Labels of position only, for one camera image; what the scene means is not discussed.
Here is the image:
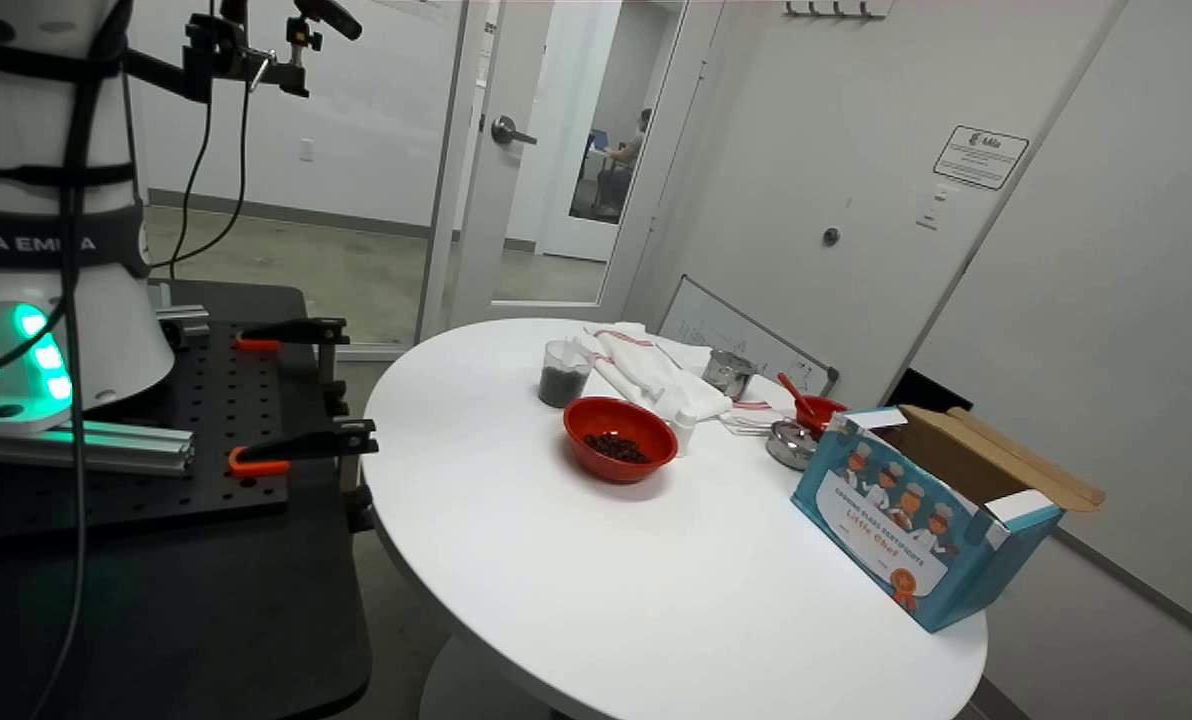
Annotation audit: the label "silver metal cup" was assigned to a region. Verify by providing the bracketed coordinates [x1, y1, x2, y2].
[701, 347, 760, 400]

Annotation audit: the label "thin black camera cable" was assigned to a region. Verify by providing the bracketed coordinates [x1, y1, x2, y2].
[148, 51, 259, 275]

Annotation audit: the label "aluminium rail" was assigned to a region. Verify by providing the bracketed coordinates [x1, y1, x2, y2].
[0, 414, 199, 481]

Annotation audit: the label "black case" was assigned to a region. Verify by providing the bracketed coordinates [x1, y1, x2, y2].
[884, 366, 978, 415]

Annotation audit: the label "white wall sign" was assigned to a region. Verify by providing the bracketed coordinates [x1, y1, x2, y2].
[927, 122, 1036, 197]

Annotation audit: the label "black robot cart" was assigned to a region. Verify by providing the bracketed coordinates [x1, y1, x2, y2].
[0, 275, 376, 720]

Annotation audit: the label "metal door handle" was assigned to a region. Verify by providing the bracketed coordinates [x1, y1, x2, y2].
[487, 114, 542, 154]

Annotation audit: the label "white door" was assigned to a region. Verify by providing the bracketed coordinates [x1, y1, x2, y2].
[418, 0, 563, 331]

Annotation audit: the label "black orange bar clamp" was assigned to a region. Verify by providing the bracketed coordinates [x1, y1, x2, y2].
[226, 415, 383, 488]
[230, 316, 358, 362]

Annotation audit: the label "wall hook strip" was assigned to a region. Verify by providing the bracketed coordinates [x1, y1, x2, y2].
[781, 0, 893, 26]

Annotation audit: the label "black camera on mount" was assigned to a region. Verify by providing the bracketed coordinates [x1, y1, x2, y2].
[177, 0, 368, 102]

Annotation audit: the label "white red-striped tea towel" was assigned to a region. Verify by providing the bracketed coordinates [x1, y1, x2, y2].
[573, 320, 797, 439]

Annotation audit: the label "blue cardboard box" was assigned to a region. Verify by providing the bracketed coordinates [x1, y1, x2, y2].
[789, 400, 1110, 635]

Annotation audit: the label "small silver metal bowl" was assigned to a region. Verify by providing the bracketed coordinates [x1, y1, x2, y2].
[765, 415, 823, 478]

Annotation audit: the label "small whiteboard leaning on wall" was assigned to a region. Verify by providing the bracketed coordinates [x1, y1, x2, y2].
[657, 272, 844, 400]

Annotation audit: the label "clear plastic measuring cup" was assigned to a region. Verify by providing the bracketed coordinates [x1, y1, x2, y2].
[538, 337, 597, 414]

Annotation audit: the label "small red plastic bowl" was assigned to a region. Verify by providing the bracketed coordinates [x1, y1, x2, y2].
[771, 367, 851, 438]

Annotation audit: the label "red bowl with dark contents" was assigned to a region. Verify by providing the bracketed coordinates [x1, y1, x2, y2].
[561, 394, 683, 488]

